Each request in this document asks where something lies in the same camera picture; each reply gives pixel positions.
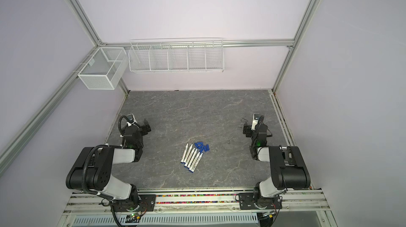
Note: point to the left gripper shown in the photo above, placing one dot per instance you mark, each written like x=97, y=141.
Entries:
x=142, y=127

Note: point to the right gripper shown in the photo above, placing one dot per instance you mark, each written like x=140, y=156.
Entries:
x=248, y=130

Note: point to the whiteboard marker pen one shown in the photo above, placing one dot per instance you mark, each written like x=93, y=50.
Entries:
x=185, y=153

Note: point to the whiteboard marker pen three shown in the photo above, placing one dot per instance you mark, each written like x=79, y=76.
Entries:
x=189, y=159

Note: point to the whiteboard marker pen two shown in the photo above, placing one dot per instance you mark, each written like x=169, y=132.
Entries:
x=188, y=154

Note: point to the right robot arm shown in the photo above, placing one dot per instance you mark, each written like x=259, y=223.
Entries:
x=287, y=166

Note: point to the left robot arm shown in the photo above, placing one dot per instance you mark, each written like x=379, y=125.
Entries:
x=92, y=170

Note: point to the whiteboard marker pen four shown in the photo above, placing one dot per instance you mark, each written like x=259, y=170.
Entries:
x=194, y=158

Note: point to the whiteboard marker pen five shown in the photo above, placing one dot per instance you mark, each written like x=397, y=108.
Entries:
x=192, y=169

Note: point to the white mesh box basket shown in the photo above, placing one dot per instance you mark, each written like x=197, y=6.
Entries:
x=105, y=68

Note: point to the white vent grille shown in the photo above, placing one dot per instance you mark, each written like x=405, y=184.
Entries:
x=166, y=220

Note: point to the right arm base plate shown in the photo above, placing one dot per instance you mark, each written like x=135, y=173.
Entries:
x=250, y=201

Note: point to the white wire shelf basket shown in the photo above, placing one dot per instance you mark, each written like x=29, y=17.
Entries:
x=176, y=55

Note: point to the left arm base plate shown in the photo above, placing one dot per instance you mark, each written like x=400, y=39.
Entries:
x=144, y=203

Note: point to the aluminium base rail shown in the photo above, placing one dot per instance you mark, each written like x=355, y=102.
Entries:
x=198, y=200

